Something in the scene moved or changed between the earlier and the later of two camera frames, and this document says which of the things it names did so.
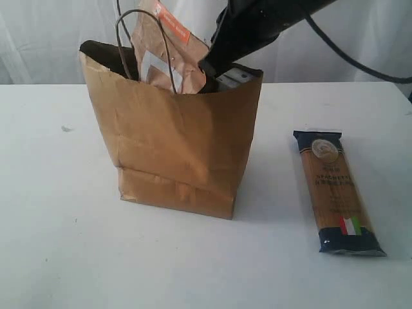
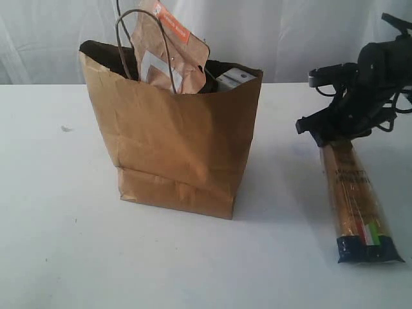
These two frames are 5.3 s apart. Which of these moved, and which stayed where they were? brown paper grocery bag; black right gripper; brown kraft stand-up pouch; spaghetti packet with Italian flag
Moved: black right gripper; spaghetti packet with Italian flag
Stayed: brown paper grocery bag; brown kraft stand-up pouch
